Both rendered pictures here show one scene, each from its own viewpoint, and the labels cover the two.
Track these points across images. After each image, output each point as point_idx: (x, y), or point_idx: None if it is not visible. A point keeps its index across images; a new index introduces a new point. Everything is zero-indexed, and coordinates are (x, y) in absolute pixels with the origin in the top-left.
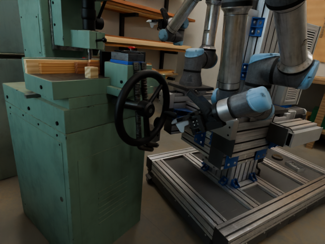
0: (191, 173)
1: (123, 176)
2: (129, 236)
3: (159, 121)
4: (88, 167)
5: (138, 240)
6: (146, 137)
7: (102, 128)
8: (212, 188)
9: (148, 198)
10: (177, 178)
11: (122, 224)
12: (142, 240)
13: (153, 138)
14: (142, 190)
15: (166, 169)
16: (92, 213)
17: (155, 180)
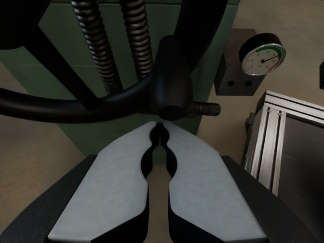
0: (314, 176)
1: (147, 117)
2: (157, 172)
3: (150, 74)
4: (55, 82)
5: (161, 184)
6: (75, 109)
7: (57, 12)
8: (320, 239)
9: (223, 145)
10: (270, 167)
11: (153, 157)
12: (165, 188)
13: (103, 120)
14: (228, 130)
15: (271, 136)
16: (93, 134)
17: (249, 132)
